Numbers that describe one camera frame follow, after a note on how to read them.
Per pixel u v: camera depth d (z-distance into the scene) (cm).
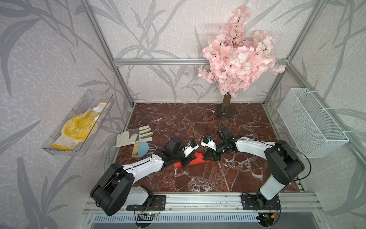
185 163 74
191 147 74
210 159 79
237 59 60
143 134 101
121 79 103
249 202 73
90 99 77
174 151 67
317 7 71
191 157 76
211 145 77
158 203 73
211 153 77
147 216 72
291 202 75
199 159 82
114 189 42
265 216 75
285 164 46
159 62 182
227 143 72
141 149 94
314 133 60
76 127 64
